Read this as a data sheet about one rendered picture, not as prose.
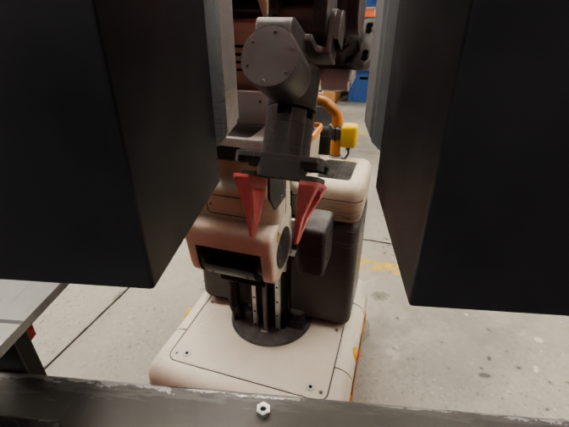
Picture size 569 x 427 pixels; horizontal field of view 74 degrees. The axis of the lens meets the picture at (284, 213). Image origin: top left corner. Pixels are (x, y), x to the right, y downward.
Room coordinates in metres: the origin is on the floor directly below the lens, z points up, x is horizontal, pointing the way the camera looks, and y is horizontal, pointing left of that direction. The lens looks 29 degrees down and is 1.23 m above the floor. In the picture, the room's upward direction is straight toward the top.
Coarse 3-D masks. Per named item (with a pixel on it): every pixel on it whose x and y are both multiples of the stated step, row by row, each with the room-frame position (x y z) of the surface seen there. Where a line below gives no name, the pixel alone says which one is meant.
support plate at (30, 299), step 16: (0, 288) 0.28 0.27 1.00; (16, 288) 0.28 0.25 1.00; (32, 288) 0.28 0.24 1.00; (48, 288) 0.28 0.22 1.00; (64, 288) 0.29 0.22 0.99; (0, 304) 0.26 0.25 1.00; (16, 304) 0.26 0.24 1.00; (32, 304) 0.26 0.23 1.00; (48, 304) 0.26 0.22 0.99; (32, 320) 0.24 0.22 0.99; (0, 336) 0.22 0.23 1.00; (16, 336) 0.22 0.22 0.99; (0, 352) 0.21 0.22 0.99
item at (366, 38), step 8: (368, 24) 0.72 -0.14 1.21; (368, 32) 0.72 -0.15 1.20; (352, 40) 0.67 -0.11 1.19; (360, 40) 0.69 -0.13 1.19; (368, 40) 0.70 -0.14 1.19; (344, 48) 0.66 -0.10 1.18; (352, 48) 0.67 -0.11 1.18; (360, 48) 0.69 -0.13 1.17; (368, 48) 0.69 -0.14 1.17; (336, 56) 0.67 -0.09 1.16; (344, 56) 0.67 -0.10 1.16; (352, 56) 0.69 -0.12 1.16; (360, 56) 0.68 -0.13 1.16; (368, 56) 0.68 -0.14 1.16; (320, 64) 0.70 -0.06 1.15; (336, 64) 0.69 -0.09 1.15; (344, 64) 0.68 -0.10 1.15; (352, 64) 0.68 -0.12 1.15; (360, 64) 0.67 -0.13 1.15; (368, 64) 0.68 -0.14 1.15
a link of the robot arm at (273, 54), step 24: (264, 24) 0.39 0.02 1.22; (288, 24) 0.38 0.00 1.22; (336, 24) 0.46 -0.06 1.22; (264, 48) 0.38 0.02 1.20; (288, 48) 0.37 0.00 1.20; (312, 48) 0.44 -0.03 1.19; (336, 48) 0.48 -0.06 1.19; (264, 72) 0.37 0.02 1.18; (288, 72) 0.36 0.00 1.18; (288, 96) 0.39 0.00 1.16
